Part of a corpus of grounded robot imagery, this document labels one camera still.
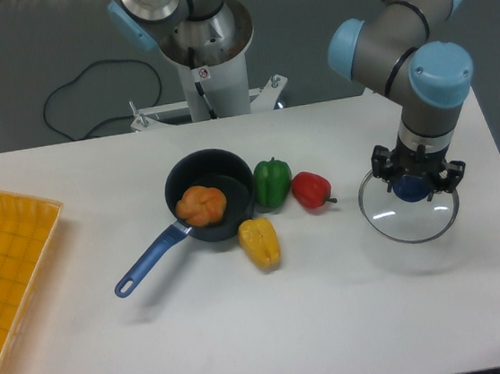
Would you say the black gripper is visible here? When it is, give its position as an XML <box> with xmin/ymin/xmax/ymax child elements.
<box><xmin>371</xmin><ymin>144</ymin><xmax>466</xmax><ymax>201</ymax></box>

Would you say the glass pot lid blue knob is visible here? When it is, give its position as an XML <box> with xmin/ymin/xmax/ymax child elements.
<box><xmin>354</xmin><ymin>160</ymin><xmax>464</xmax><ymax>250</ymax></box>

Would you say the dark pot blue handle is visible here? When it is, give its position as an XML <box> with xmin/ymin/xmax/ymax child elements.
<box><xmin>114</xmin><ymin>148</ymin><xmax>255</xmax><ymax>299</ymax></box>

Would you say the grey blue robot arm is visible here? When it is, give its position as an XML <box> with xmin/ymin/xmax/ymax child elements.
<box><xmin>107</xmin><ymin>0</ymin><xmax>473</xmax><ymax>203</ymax></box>

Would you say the red bell pepper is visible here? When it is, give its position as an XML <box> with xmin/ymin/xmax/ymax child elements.
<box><xmin>291</xmin><ymin>171</ymin><xmax>338</xmax><ymax>210</ymax></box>

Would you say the green bell pepper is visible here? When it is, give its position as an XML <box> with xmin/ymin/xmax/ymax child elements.
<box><xmin>253</xmin><ymin>157</ymin><xmax>293</xmax><ymax>209</ymax></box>

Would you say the yellow bell pepper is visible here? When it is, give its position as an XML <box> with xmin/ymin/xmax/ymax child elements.
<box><xmin>238</xmin><ymin>218</ymin><xmax>281</xmax><ymax>271</ymax></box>

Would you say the orange bread roll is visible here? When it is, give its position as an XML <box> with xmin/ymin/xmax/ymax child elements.
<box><xmin>175</xmin><ymin>186</ymin><xmax>227</xmax><ymax>227</ymax></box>

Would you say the yellow wicker basket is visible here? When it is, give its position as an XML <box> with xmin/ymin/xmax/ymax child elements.
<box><xmin>0</xmin><ymin>190</ymin><xmax>63</xmax><ymax>369</ymax></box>

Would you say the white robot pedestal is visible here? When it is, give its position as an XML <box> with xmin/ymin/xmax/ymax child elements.
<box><xmin>131</xmin><ymin>0</ymin><xmax>288</xmax><ymax>132</ymax></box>

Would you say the black floor cable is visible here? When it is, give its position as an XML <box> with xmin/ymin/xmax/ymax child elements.
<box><xmin>38</xmin><ymin>53</ymin><xmax>168</xmax><ymax>145</ymax></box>

